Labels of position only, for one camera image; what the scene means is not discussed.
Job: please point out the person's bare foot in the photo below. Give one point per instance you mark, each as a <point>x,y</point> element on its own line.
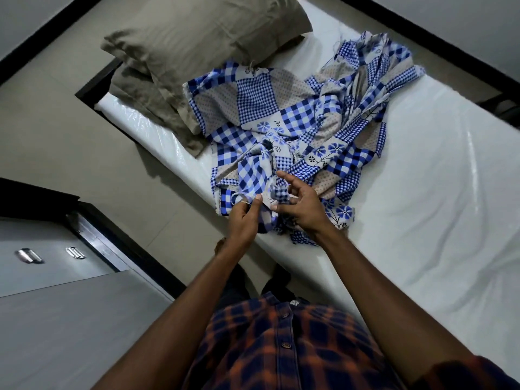
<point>220,245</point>

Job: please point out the person's left thumb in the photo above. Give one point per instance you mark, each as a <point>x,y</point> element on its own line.
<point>257,205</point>

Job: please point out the person's left hand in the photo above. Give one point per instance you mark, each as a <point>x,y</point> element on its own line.
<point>241,225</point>

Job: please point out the person's right forearm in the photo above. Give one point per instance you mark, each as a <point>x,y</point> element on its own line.
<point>378,296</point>

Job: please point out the large olive pillow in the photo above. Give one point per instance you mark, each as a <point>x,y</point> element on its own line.
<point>195,40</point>

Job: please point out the blue checked floral bedsheet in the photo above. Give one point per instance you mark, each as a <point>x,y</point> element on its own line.
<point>292,117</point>

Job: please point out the person's left forearm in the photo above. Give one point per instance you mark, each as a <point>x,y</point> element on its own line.
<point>191,304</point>

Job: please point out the person's right hand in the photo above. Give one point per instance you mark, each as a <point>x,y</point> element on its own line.
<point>306,211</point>

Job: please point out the flat olive pillow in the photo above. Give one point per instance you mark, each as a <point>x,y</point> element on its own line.
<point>138,93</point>

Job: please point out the person's right thumb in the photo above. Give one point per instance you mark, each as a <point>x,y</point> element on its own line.
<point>282,208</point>

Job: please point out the white plastic-covered mattress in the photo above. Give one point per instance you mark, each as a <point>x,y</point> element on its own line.
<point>426,190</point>

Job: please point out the grey wardrobe with black frame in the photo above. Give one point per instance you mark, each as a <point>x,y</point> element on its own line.
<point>61,320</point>

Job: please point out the blue orange plaid shirt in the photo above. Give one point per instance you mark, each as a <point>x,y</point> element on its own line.
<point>292,353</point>

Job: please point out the dark trousers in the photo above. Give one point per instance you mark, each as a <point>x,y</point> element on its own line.
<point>239,286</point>

